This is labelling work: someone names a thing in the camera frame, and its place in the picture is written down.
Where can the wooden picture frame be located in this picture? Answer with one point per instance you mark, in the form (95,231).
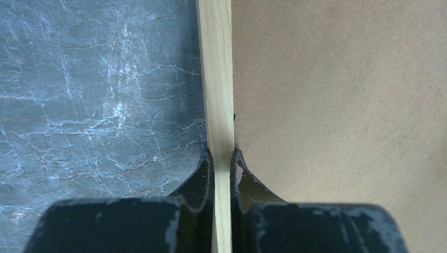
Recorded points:
(215,32)

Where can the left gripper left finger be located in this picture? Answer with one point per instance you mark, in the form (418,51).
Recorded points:
(179,222)

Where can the brown backing board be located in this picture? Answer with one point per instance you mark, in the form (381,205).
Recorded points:
(345,101)

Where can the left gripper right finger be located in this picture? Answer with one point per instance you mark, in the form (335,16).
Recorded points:
(261,221)

